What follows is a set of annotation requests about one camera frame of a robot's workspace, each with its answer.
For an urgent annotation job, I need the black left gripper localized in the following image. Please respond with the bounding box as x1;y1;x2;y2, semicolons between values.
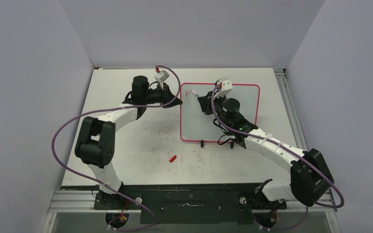
143;83;182;109

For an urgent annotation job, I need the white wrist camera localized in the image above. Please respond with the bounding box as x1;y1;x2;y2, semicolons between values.
154;66;170;85
214;78;233;99

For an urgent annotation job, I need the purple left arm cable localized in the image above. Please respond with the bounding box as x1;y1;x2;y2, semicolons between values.
51;65;182;233

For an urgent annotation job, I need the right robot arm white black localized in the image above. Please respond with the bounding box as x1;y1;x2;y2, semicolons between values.
197;92;334;208

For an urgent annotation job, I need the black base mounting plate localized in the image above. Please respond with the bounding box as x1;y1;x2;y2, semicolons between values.
94;183;287;225

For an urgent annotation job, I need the red marker cap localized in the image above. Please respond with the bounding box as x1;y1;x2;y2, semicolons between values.
169;155;177;163

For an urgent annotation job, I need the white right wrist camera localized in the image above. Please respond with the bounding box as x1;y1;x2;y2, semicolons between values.
214;78;233;99

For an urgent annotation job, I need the aluminium front frame rail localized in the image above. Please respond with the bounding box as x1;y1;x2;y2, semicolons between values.
48;190;336;213

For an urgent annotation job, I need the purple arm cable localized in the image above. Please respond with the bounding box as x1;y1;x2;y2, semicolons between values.
51;65;182;233
211;83;345;233

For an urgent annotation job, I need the pink framed whiteboard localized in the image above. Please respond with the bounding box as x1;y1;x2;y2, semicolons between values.
180;83;260;143

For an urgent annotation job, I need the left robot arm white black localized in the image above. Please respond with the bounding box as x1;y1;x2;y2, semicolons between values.
74;70;182;209

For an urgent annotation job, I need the aluminium right side rail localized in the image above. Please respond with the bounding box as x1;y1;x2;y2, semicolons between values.
273;68;309;151

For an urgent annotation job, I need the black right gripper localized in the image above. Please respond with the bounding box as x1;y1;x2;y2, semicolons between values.
199;90;232;130

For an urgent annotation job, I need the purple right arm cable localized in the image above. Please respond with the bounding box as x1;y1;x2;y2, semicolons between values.
211;83;345;233

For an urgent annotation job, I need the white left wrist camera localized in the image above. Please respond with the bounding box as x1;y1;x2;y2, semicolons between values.
154;66;170;85

